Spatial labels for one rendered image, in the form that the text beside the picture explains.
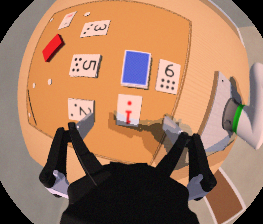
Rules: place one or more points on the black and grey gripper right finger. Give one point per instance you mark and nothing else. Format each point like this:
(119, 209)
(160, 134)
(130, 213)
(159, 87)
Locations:
(201, 178)

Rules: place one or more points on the white printed rules card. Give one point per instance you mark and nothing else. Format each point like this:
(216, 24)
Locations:
(67, 20)

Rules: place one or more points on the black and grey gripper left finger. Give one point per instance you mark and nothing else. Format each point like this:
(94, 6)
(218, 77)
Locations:
(54, 175)

